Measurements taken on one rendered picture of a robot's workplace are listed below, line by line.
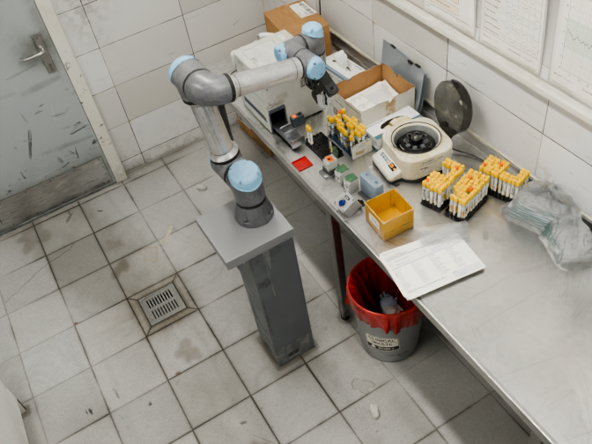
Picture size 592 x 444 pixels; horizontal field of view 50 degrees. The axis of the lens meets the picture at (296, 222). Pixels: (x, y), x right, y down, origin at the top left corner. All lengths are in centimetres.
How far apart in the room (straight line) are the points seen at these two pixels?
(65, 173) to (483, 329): 281
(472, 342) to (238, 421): 130
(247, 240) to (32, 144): 193
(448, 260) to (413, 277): 15
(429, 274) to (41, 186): 263
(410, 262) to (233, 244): 65
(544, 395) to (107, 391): 206
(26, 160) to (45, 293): 79
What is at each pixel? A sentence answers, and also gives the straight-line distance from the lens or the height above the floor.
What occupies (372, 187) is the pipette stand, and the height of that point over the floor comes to 96.
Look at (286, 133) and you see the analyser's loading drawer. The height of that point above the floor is 94.
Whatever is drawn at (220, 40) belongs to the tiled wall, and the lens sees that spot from 416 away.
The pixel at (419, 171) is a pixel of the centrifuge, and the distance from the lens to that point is 256.
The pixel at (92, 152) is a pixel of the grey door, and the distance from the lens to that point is 413.
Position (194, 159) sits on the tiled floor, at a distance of 428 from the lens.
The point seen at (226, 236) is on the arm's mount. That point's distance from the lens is 243.
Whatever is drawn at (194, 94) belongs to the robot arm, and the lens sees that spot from 210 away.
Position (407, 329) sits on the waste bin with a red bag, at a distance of 286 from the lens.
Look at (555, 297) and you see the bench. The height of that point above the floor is 87.
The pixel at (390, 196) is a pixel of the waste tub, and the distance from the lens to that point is 244.
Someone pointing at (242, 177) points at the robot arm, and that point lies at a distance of 231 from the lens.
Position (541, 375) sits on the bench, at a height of 88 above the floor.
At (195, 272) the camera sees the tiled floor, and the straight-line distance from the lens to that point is 358.
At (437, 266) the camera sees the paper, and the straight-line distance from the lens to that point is 228.
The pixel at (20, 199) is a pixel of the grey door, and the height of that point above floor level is 19.
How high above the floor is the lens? 267
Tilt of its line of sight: 46 degrees down
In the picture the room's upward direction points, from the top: 11 degrees counter-clockwise
